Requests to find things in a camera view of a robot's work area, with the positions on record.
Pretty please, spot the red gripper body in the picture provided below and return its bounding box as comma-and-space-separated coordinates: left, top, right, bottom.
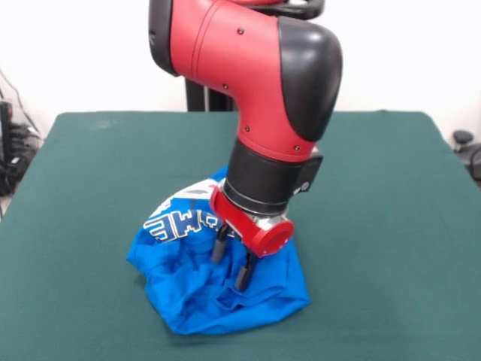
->
209, 184, 295, 259

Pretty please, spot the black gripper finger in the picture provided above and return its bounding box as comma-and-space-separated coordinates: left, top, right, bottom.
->
234, 251, 257, 293
210, 223, 228, 264

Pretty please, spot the blue printed shirt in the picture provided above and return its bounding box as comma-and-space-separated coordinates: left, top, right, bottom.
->
126, 165, 311, 335

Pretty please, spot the dark green table cloth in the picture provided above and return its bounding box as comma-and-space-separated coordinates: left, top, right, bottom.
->
0, 110, 481, 361

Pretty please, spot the black office chair base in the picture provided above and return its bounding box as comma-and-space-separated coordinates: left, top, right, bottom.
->
452, 129, 481, 189

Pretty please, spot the black box device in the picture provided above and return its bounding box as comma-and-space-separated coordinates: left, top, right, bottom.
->
0, 100, 14, 163

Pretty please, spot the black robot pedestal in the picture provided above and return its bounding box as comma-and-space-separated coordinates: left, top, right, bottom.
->
184, 0, 325, 112

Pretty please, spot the black cable tangle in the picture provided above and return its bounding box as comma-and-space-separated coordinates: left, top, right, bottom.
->
0, 69, 44, 197

